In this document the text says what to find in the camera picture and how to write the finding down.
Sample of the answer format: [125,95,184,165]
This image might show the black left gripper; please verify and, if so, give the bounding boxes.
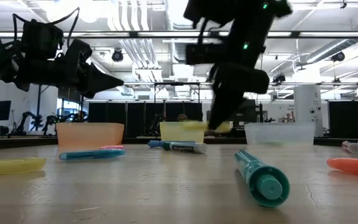
[14,59,125,99]

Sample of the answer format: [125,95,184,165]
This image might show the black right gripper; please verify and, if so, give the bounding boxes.
[208,18,270,131]

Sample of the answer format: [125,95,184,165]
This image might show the green dry erase marker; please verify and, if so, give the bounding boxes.
[162,141,208,154]

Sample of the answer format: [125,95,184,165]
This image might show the pink slim highlighter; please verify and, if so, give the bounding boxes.
[99,144,126,151]

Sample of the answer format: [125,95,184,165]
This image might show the teal slim highlighter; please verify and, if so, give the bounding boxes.
[58,149,127,161]

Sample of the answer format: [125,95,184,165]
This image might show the teal fat marker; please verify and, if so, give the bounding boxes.
[234,149,291,208]

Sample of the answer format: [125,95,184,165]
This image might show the pink white marker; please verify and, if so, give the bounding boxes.
[341,140,358,154]

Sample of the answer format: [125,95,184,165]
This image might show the orange slim highlighter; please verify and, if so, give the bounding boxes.
[326,157,358,179]

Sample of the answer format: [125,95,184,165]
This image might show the white ceiling pipes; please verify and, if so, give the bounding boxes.
[109,0,164,83]

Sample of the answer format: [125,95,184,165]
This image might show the yellow translucent plastic bin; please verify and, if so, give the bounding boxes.
[159,121,207,143]

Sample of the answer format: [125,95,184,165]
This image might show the orange translucent plastic bin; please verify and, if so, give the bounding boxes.
[56,122,126,147]

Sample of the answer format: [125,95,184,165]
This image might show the clear plastic bin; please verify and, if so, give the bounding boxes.
[244,122,316,146]

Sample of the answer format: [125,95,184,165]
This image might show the white pillar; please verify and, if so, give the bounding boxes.
[293,85,324,138]

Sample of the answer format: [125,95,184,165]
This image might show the black partition panel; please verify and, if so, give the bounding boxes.
[328,100,358,139]

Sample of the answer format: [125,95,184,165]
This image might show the black ceiling camera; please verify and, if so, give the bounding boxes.
[111,49,125,63]
[330,51,346,63]
[272,73,287,85]

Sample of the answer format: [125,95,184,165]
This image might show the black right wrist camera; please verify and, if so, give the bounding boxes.
[185,42,231,66]

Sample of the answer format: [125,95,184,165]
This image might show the black partition wall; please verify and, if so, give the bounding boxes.
[88,101,203,139]

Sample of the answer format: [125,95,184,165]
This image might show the black background rig frame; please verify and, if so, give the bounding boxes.
[34,80,358,124]

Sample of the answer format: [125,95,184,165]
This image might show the black camera cable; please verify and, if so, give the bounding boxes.
[12,7,81,47]

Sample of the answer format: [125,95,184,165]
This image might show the silver ceiling air duct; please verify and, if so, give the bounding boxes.
[165,0,198,63]
[305,14,358,65]

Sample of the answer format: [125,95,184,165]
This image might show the black overhead frame bar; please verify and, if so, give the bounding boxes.
[0,30,358,39]

